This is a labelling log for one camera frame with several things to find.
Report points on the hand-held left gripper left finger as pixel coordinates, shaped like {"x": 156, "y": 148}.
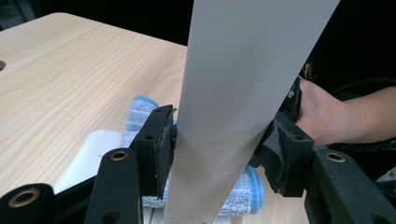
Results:
{"x": 157, "y": 146}

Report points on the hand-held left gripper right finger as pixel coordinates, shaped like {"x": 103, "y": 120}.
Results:
{"x": 286, "y": 158}

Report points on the blue striped cleaning cloth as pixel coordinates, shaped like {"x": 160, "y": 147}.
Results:
{"x": 138, "y": 115}

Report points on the white desk lamp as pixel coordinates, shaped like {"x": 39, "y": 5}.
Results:
{"x": 243, "y": 77}

